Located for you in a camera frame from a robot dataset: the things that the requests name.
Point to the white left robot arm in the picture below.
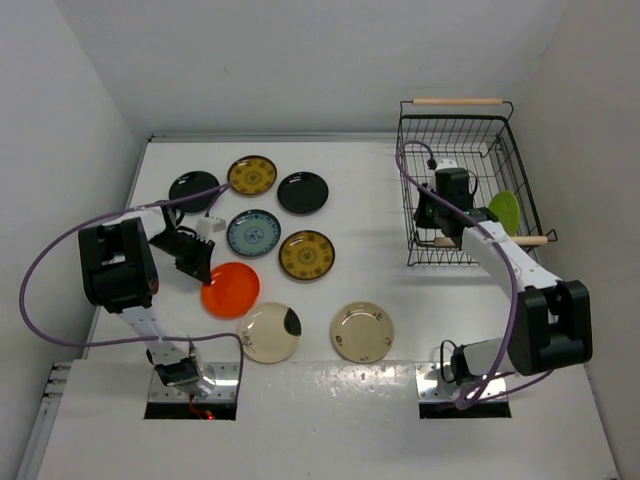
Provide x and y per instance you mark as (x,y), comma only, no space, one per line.
(119,274)

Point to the glossy black plate right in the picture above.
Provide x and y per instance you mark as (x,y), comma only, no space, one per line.
(302,193)

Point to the lime green plate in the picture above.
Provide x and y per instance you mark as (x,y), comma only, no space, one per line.
(506,207)

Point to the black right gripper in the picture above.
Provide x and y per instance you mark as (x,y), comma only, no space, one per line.
(420,218)

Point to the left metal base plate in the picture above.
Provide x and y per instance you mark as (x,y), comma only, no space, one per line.
(218,386)

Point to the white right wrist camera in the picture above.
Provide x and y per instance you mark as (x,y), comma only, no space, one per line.
(438,165)

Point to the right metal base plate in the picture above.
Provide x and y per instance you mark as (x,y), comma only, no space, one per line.
(435,384)

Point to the yellow patterned plate rear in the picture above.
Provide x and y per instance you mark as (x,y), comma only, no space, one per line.
(252,175)

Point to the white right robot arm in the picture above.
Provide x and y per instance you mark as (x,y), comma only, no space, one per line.
(549,324)

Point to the black wire dish rack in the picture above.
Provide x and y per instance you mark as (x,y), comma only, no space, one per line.
(477,134)

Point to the metal base plate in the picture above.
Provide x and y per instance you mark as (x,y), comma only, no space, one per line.
(218,386)
(435,384)

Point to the glossy black plate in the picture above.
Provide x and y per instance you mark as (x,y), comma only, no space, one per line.
(302,193)
(192,183)

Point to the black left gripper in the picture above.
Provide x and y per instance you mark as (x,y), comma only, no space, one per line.
(199,266)

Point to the orange plate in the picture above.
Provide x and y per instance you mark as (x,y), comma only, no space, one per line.
(234,290)

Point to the yellow patterned plate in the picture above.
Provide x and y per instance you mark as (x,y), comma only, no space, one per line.
(252,175)
(306,255)

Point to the blue floral plate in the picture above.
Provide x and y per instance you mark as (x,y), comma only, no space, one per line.
(253,233)

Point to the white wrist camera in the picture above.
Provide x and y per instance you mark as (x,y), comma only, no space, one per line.
(438,165)
(209,224)

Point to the yellow patterned plate front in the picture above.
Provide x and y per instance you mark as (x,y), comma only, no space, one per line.
(306,255)

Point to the glossy black plate left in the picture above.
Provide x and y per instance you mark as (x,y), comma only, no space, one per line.
(192,183)

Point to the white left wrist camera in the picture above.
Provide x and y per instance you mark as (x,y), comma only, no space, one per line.
(209,224)

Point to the cream floral plate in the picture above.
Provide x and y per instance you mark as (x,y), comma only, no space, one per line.
(362,332)

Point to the cream plate with black patch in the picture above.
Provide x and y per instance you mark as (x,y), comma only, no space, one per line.
(270,332)

